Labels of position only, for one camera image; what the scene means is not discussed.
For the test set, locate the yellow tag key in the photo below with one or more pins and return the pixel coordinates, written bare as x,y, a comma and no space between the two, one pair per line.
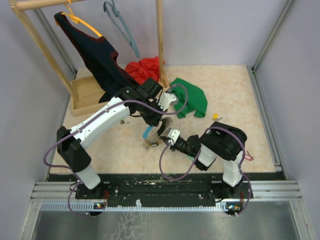
215,117

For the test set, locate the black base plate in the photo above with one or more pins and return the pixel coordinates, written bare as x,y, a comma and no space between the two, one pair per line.
154,191

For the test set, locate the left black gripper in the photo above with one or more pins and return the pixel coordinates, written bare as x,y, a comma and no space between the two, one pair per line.
151,121

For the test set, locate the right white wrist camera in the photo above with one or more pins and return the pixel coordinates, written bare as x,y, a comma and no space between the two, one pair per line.
172,135

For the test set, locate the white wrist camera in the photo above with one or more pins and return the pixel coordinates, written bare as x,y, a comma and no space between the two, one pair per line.
172,135
166,100

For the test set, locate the red tag key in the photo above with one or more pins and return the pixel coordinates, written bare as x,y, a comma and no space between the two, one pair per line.
248,156

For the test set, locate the wooden clothes rack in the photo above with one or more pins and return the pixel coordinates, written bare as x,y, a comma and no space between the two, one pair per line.
84,92

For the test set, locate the large keyring with blue handle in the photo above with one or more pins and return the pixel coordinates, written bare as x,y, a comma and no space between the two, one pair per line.
152,135

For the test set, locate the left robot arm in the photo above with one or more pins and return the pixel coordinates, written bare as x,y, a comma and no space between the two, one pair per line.
72,143

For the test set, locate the dark navy garment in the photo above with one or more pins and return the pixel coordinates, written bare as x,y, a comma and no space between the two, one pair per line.
99,57

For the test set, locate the green cloth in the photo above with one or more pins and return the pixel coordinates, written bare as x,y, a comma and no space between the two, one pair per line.
196,100

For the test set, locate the grey blue hanger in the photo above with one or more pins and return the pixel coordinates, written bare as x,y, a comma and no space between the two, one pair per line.
114,15

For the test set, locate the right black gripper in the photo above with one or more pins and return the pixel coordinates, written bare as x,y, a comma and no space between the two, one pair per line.
172,147

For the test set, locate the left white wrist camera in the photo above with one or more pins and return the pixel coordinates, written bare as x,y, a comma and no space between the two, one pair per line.
166,100

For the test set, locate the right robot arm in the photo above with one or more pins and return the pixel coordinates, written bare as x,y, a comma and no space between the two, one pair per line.
218,141

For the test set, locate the yellow hanger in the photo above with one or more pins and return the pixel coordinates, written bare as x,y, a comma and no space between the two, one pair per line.
76,19

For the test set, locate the green tag key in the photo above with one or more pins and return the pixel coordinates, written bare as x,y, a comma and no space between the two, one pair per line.
122,122
190,158

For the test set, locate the red cloth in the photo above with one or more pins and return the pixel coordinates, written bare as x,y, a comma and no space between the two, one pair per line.
144,69

